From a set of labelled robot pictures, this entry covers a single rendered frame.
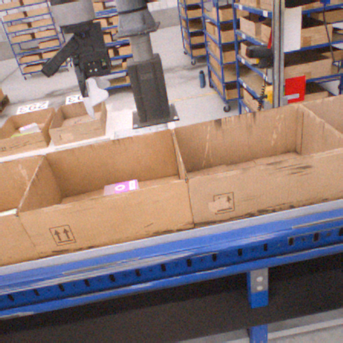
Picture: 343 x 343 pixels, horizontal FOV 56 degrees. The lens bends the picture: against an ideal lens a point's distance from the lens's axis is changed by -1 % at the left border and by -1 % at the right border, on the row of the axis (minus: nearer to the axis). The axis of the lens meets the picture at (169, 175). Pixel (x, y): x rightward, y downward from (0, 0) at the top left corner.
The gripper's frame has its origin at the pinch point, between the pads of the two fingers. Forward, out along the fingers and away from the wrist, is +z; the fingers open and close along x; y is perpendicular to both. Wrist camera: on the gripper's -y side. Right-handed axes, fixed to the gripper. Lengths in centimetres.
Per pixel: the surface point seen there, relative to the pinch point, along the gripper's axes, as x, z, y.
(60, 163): 8.0, 17.2, -15.7
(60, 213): -20.8, 15.5, -10.0
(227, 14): 258, 17, 105
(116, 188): -0.1, 24.9, 0.2
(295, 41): 68, 9, 85
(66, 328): -20, 56, -22
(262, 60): 69, 15, 70
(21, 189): 8.2, 23.6, -30.3
